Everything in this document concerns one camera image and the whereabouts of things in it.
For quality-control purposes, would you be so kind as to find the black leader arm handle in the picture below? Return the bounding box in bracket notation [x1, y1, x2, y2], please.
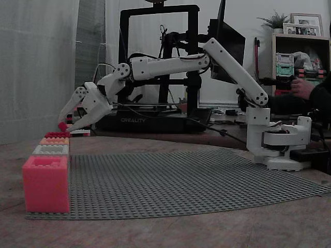
[260, 75, 298, 90]

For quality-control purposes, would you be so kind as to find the dark sleeved forearm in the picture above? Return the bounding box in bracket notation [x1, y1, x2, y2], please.
[267, 81, 331, 117]

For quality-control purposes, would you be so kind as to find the striped Lego brick tower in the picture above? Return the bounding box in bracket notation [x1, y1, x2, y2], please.
[65, 104, 92, 137]

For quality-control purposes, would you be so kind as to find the red lego block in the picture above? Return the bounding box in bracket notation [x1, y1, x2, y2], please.
[44, 131, 70, 139]

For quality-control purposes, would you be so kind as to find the orange lego block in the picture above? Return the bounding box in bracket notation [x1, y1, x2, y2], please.
[39, 137, 70, 146]

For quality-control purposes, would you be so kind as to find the grey lego block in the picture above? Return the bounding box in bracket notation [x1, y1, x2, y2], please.
[32, 144, 70, 156]

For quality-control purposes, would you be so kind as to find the large pink lego block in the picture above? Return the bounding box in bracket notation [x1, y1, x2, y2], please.
[22, 155, 70, 214]

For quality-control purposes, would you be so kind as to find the grey Lego baseplate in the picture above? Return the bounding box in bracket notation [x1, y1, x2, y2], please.
[25, 148, 331, 220]

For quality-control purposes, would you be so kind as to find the person's bare hand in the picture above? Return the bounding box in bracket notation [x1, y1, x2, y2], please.
[290, 78, 315, 100]

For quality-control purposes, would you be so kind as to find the black Creality 3D printer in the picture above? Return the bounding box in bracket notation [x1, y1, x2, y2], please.
[94, 4, 213, 134]

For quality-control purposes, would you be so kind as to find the white sheer curtain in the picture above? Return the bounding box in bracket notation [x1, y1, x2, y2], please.
[0, 0, 107, 146]

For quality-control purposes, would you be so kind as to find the black computer monitor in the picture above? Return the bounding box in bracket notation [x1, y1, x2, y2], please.
[208, 0, 247, 85]

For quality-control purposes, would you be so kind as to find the red and black pen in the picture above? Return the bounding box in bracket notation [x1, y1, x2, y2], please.
[253, 37, 261, 79]

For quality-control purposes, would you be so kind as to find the green storage crate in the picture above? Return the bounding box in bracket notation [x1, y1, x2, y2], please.
[276, 64, 296, 76]

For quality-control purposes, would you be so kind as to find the white storage crate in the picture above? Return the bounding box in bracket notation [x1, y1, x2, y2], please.
[275, 52, 296, 64]

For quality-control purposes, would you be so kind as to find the green potted plant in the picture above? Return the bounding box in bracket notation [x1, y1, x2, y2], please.
[257, 9, 291, 34]

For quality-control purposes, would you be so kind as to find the wooden shelf unit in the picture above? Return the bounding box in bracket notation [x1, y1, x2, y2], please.
[271, 33, 331, 97]

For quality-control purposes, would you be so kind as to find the clear plastic bag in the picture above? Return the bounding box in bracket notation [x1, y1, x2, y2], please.
[292, 51, 323, 71]

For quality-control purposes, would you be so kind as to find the black and red case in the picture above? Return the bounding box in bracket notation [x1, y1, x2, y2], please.
[296, 68, 327, 80]

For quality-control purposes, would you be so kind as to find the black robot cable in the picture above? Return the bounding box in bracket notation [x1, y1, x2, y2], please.
[111, 102, 247, 144]

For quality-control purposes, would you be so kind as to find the small white picture frame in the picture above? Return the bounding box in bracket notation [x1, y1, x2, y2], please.
[282, 22, 322, 37]

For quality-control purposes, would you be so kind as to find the large white picture frame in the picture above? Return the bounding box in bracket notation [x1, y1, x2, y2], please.
[290, 12, 324, 37]

